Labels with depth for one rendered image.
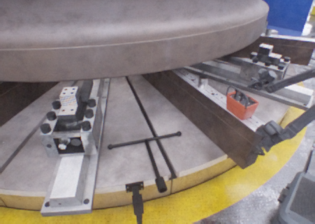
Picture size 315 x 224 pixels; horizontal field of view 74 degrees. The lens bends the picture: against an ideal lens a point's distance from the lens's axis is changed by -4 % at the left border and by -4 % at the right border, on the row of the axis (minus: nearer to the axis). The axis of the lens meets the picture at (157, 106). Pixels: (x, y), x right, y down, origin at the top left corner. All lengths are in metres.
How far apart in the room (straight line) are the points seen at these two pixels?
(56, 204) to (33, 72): 0.95
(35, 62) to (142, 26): 0.83
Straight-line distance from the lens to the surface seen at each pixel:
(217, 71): 2.92
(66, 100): 1.64
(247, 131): 1.60
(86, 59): 1.67
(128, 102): 2.40
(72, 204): 1.55
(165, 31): 1.79
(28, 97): 2.70
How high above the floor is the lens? 1.63
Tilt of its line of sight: 35 degrees down
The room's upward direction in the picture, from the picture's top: straight up
